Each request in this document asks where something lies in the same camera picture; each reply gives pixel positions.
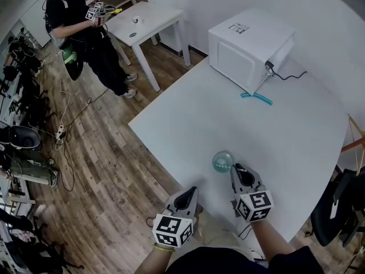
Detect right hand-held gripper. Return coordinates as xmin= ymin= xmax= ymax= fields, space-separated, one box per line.
xmin=230 ymin=163 xmax=274 ymax=224

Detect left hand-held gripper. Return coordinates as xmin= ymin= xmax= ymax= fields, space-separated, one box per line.
xmin=152 ymin=186 xmax=200 ymax=248

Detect thin white striped stick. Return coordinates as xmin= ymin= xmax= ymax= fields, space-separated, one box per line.
xmin=216 ymin=163 xmax=248 ymax=173

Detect clear glass cup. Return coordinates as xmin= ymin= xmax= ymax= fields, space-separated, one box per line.
xmin=212 ymin=151 xmax=233 ymax=173

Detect teal plastic tube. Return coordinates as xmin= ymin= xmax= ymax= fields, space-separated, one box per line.
xmin=240 ymin=92 xmax=274 ymax=106

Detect person's right forearm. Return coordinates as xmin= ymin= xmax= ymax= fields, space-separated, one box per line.
xmin=249 ymin=218 xmax=294 ymax=261

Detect person's left forearm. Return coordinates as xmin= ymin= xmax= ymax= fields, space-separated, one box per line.
xmin=133 ymin=243 xmax=176 ymax=274

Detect person's legs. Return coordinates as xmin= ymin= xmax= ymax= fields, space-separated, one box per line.
xmin=193 ymin=209 xmax=252 ymax=256

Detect person's torso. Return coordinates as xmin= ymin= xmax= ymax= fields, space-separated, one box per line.
xmin=165 ymin=245 xmax=325 ymax=274

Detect black mesh office chair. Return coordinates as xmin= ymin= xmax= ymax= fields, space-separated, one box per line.
xmin=310 ymin=167 xmax=365 ymax=248

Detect white phone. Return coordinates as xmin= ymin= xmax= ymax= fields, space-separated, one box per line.
xmin=330 ymin=201 xmax=342 ymax=219

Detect pale wooden stand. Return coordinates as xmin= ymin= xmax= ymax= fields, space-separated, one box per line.
xmin=347 ymin=113 xmax=365 ymax=172

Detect white microwave oven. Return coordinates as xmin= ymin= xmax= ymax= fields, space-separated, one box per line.
xmin=208 ymin=8 xmax=296 ymax=96

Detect small white table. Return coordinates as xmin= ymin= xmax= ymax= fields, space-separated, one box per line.
xmin=105 ymin=1 xmax=191 ymax=93

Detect yellow bracelet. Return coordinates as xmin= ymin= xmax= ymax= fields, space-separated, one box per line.
xmin=153 ymin=243 xmax=176 ymax=253

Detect black microwave power cable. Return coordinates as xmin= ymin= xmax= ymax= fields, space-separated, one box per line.
xmin=265 ymin=61 xmax=308 ymax=81

